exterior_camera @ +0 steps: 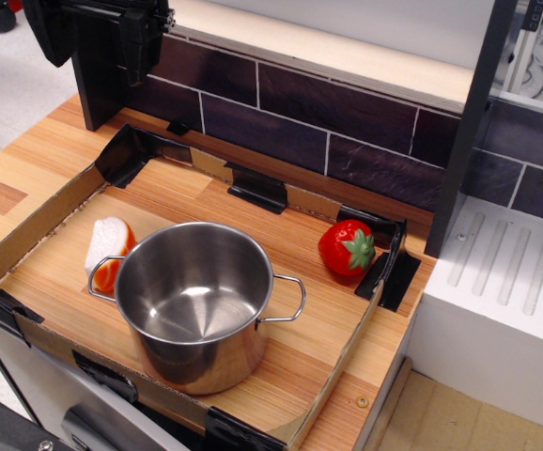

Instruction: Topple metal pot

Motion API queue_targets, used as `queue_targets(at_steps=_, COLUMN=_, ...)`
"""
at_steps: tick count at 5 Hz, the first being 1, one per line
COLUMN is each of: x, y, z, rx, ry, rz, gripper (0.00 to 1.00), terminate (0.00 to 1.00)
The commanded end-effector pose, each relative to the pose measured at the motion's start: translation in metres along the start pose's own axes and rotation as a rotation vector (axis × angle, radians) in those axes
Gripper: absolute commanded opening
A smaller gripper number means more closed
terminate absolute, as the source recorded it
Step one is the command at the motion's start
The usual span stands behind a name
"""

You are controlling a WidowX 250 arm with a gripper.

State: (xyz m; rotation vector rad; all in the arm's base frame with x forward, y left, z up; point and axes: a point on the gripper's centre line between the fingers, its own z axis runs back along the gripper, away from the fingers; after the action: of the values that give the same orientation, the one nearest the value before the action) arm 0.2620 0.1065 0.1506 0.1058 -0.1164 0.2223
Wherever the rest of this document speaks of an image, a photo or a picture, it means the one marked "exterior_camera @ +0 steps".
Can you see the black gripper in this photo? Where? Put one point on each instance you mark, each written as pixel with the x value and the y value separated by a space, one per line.
pixel 142 23

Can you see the red toy strawberry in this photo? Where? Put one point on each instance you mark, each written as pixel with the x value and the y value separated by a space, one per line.
pixel 347 247

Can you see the cardboard fence with black tape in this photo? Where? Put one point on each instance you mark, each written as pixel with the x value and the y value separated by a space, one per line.
pixel 333 342

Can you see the stainless steel pot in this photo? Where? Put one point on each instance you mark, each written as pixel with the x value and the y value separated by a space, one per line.
pixel 194 295

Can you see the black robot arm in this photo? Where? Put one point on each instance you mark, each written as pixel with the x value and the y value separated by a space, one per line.
pixel 54 25

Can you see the white toy sink drainboard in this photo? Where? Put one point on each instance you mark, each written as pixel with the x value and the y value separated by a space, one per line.
pixel 479 326

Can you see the black caster wheel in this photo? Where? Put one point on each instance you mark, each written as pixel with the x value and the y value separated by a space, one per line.
pixel 7 17

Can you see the light wooden shelf board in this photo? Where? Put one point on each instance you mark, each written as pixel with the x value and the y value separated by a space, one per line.
pixel 407 77

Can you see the orange white toy sushi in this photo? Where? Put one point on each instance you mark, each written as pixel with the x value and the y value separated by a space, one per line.
pixel 111 237

